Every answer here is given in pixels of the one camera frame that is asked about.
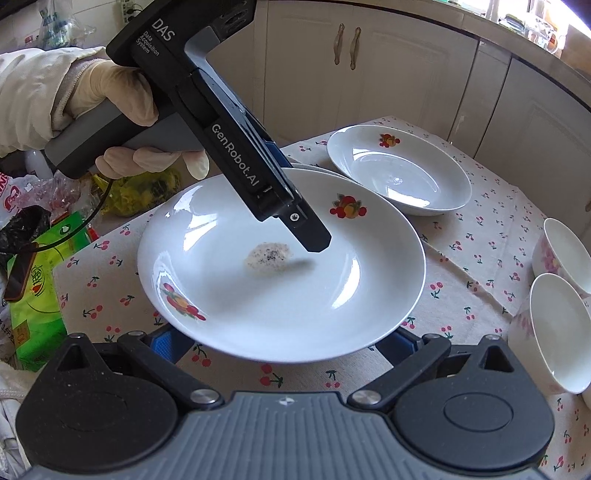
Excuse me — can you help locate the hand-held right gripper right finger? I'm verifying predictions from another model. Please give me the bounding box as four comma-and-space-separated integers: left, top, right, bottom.
347, 328, 528, 412

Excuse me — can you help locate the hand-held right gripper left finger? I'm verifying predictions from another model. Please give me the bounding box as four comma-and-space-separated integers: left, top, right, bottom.
55, 324, 225, 411

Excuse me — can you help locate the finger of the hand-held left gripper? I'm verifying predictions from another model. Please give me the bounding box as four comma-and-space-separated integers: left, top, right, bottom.
276, 202, 334, 254
239, 106, 304, 205

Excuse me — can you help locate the white pink-floral bowl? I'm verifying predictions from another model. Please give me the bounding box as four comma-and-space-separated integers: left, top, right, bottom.
507, 272, 591, 397
531, 217, 591, 297

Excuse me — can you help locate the person's left forearm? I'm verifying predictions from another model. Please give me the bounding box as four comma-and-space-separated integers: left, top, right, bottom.
0, 45, 108, 158

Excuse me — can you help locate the person's left hand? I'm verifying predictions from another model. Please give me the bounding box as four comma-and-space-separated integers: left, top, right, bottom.
68, 58, 210, 181

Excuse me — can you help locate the white cabinet door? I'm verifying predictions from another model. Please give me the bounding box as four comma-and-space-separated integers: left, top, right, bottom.
478, 55, 591, 220
346, 9, 479, 139
264, 0, 352, 145

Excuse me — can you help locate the cherry-print tablecloth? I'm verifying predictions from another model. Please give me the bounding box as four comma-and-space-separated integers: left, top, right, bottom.
52, 115, 591, 480

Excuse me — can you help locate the yellow-green plastic bag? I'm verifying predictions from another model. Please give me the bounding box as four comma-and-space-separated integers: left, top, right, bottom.
93, 167, 184, 219

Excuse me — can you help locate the clear plastic bag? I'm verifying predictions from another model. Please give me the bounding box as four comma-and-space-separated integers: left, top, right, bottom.
34, 0, 95, 49

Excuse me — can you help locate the green tissue pack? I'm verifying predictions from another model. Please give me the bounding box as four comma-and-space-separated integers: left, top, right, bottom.
8, 211, 94, 372

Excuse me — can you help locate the smartphone in brown case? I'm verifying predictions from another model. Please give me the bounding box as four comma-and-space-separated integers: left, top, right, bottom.
4, 249, 38, 302

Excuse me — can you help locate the white cloth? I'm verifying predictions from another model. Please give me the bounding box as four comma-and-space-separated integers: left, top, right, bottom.
0, 359, 40, 480

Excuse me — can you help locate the clear pink plastic wrapper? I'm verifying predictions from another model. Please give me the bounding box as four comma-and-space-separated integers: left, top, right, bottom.
36, 176, 95, 214

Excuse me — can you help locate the black plastic bag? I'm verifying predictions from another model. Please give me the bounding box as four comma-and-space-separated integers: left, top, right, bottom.
0, 204, 51, 260

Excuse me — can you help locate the red and white plastic bag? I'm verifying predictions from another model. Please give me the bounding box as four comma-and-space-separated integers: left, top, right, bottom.
0, 172, 40, 219

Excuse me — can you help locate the narrow white cabinet panel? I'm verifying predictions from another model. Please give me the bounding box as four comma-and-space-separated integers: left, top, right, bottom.
455, 44, 514, 160

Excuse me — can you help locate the stone kitchen countertop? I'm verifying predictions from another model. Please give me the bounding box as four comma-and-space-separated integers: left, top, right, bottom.
434, 0, 591, 100

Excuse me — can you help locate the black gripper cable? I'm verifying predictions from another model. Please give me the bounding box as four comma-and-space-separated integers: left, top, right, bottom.
0, 175, 115, 256

